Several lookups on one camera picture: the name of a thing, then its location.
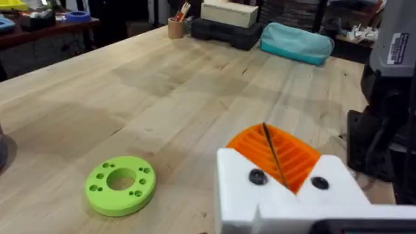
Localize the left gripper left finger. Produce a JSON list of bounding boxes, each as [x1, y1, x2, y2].
[[216, 123, 298, 234]]

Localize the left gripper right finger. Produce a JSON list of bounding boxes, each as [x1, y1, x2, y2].
[[263, 123, 372, 207]]

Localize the green disc with holes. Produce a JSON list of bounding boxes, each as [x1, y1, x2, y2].
[[84, 155, 157, 218]]

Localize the teal zip pouch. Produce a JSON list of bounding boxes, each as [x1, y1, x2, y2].
[[259, 21, 335, 67]]

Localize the black plastic case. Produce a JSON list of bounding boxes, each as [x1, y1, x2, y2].
[[190, 18, 265, 51]]

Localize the wooden cup with utensils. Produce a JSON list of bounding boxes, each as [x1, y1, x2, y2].
[[167, 2, 192, 40]]

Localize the beige cardboard box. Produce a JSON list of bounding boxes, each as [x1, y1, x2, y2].
[[200, 1, 259, 29]]

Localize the blue tape roll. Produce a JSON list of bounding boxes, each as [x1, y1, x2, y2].
[[64, 10, 92, 23]]

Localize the brown side table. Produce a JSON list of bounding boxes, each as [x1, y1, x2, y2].
[[0, 15, 101, 79]]

